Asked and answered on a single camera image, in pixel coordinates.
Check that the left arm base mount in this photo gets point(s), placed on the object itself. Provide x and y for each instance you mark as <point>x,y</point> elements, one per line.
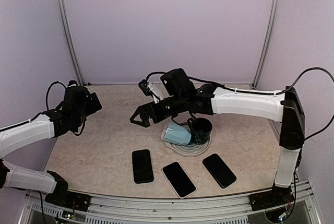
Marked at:
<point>68,199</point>

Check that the white grey ceramic plate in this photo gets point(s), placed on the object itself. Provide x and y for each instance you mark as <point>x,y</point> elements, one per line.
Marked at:
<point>190,150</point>

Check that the right aluminium frame post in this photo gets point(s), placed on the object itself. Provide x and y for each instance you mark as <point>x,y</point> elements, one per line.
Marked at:
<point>266,44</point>

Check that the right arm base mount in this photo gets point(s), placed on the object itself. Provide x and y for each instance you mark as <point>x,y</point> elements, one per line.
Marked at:
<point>269,199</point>

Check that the light blue mug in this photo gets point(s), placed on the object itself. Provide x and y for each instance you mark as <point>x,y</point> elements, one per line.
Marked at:
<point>176,134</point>

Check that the front aluminium rail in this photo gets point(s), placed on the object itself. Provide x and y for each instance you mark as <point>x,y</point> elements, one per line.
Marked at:
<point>220,209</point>

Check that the pink phone case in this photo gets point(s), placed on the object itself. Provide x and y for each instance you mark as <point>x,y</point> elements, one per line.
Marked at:
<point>179,181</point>

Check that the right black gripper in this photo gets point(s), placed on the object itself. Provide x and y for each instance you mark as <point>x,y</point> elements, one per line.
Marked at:
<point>146,112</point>

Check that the black phone case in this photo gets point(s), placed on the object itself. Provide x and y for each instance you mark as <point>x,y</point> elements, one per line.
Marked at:
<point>142,166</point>
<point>219,170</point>

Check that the dark green mug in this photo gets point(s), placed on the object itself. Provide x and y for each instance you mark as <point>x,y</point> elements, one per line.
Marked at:
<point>200,130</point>

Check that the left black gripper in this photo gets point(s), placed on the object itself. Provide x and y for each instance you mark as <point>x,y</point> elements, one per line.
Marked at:
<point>92,108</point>

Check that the aluminium frame post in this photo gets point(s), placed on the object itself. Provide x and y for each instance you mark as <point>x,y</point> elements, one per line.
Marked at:
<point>69,42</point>
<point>266,44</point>

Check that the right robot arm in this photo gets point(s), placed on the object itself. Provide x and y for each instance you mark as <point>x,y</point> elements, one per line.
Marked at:
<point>214,98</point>

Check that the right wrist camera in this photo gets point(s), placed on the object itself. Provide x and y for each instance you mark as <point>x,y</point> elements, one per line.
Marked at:
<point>150,89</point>

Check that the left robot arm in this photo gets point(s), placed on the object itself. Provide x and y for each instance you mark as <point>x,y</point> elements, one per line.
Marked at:
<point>69,116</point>

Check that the left aluminium frame post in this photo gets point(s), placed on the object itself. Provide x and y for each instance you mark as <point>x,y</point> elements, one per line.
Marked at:
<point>69,42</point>

